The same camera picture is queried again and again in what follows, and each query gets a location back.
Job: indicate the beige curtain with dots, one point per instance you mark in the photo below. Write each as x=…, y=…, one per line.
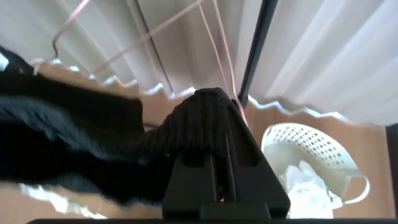
x=326, y=56

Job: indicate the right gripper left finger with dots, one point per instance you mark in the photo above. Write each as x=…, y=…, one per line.
x=186, y=186

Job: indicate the black shorts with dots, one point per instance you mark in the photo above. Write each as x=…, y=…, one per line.
x=77, y=140

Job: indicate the heap of clothes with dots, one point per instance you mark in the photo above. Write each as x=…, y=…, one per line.
x=308, y=193

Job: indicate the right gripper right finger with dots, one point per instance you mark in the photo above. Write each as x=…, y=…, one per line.
x=255, y=180

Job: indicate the pink clothes hanger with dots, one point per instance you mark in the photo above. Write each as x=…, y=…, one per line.
x=146, y=37
x=215, y=53

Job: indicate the white laundry basket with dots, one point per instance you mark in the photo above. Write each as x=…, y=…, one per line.
x=298, y=140

